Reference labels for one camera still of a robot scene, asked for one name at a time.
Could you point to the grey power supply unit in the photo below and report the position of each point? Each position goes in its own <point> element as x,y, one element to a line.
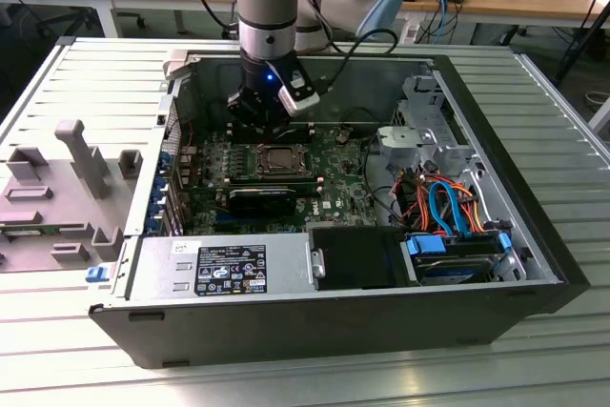
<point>157,269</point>

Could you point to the CPU socket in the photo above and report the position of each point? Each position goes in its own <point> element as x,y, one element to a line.
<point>261,170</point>

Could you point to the silver drive cage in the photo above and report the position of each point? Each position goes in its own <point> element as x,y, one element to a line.
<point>405,137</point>

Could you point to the blue disk carrier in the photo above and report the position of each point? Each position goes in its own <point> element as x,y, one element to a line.
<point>426,245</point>

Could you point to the grey parts rack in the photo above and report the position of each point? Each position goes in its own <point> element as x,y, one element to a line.
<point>71,216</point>

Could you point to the black tripod stand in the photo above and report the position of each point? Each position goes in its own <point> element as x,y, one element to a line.
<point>577,52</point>

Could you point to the silver hard disk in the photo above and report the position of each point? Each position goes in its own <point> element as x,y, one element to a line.
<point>448,273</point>

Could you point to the black graphics card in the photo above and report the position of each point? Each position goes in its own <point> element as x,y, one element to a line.
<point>259,204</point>

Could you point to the white power strip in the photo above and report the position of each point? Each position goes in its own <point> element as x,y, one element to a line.
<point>411,31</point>

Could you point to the black open PC case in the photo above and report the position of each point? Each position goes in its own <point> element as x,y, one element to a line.
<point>286,331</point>

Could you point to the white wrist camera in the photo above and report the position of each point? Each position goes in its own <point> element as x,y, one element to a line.
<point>300,101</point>

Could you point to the small blue case latch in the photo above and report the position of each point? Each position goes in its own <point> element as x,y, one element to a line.
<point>97,274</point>

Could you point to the blue expansion slot latches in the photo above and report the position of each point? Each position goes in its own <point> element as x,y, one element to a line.
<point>163,162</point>

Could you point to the green motherboard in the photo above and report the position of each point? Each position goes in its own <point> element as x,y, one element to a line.
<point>343,188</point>

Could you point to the silver CPU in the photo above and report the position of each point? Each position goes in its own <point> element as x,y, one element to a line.
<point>280,158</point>

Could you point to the green RAM stick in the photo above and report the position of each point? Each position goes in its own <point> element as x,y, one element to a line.
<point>28,231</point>

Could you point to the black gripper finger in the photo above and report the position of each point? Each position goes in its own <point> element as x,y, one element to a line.
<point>274,122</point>
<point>243,109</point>

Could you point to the black RAM slot bank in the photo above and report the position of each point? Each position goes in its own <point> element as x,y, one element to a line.
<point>300,136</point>
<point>271,183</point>

